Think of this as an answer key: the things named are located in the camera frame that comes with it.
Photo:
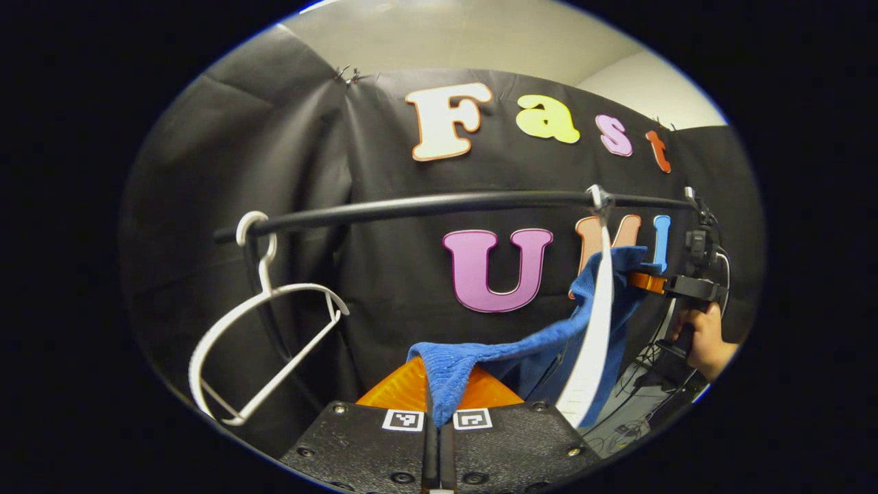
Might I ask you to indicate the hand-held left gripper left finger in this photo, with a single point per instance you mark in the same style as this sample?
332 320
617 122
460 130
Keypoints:
363 446

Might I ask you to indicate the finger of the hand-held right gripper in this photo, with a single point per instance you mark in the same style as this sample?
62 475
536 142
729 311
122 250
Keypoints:
646 282

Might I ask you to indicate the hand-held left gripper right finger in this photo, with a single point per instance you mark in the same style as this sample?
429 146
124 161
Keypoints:
507 446

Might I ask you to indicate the white plastic clothes hanger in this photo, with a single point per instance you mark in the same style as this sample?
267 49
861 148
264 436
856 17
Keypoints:
597 329
240 232

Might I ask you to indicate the black clothes rack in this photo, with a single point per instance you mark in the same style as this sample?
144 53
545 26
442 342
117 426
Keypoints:
411 204

